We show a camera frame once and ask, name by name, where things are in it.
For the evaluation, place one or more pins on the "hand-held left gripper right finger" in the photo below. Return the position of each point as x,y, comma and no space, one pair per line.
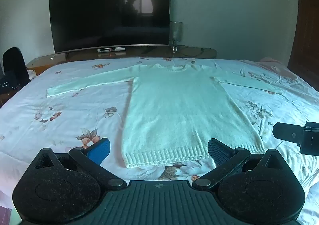
216,151

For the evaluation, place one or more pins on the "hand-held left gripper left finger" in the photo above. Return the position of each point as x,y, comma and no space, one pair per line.
99,151

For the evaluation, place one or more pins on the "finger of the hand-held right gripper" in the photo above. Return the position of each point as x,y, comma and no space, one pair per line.
286,133

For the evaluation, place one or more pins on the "white knit sweater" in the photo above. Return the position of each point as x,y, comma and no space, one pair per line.
174,110

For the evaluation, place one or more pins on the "floral bed sheet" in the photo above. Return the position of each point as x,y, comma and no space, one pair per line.
62,115

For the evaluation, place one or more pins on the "brown wooden door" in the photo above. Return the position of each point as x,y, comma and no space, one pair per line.
305,28

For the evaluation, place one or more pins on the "wooden television stand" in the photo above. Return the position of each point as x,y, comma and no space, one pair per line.
154,52

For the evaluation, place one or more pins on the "black chair with bag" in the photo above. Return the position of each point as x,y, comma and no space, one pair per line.
13,65

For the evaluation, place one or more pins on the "glass table lamp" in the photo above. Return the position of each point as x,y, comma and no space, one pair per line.
176,30

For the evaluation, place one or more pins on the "curved black television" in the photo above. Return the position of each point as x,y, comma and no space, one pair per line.
109,13

